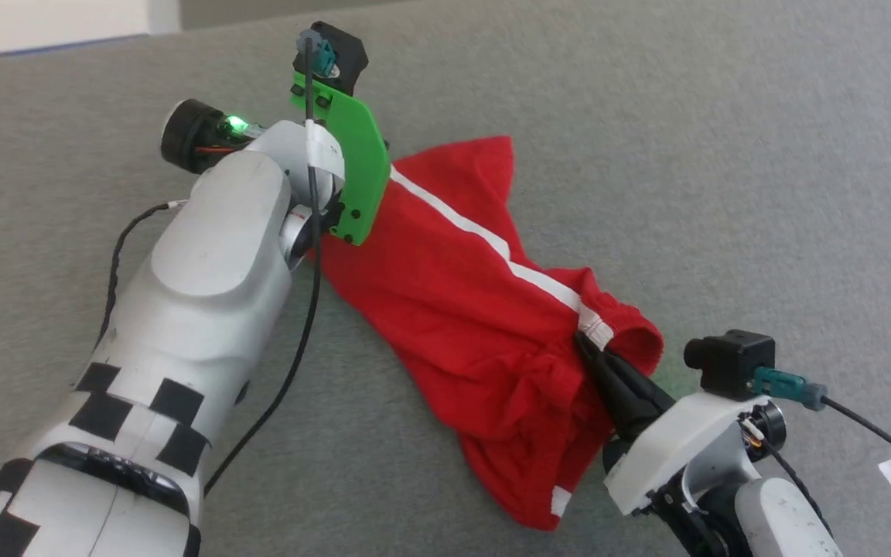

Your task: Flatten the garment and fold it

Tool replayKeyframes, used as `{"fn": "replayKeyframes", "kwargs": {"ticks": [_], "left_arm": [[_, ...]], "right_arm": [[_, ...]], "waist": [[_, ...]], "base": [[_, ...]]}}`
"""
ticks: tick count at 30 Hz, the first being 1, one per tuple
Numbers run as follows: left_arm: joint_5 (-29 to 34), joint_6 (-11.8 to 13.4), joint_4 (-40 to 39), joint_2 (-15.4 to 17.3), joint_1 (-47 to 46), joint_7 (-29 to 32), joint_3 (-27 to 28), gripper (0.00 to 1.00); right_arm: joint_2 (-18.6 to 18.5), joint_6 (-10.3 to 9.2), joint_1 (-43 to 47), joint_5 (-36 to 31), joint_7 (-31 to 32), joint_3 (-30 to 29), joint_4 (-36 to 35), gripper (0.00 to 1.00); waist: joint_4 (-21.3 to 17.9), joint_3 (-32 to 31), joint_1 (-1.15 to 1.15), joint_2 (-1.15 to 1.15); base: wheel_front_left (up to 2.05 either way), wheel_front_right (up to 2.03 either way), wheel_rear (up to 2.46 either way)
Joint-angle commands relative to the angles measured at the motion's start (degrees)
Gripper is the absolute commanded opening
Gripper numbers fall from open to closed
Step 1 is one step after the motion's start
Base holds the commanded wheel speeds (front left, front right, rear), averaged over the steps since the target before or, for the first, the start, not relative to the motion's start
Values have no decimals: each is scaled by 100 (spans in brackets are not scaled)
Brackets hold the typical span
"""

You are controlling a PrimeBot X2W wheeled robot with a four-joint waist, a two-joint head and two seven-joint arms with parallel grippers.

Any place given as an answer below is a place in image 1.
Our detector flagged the red shorts with white stripe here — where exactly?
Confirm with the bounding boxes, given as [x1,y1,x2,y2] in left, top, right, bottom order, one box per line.
[309,135,665,532]

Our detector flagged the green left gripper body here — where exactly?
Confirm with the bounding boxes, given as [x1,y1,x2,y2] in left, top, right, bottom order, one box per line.
[289,70,393,248]

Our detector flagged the long black left arm cable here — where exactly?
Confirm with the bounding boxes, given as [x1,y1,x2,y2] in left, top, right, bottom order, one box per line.
[203,31,325,497]

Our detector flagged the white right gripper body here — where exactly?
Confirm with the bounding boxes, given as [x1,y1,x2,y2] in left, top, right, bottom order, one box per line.
[603,390,770,518]

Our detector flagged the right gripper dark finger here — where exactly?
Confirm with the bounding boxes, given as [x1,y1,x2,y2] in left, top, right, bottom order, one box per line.
[574,333,677,415]
[589,370,657,443]

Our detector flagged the thin black braided cable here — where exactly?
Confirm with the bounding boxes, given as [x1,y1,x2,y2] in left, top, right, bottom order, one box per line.
[96,200,188,345]

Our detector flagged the white furniture panel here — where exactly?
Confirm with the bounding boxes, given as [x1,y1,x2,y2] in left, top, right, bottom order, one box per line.
[0,0,181,60]

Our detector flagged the black cable with teal plug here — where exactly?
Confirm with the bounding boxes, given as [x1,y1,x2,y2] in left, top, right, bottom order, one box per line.
[750,366,891,474]

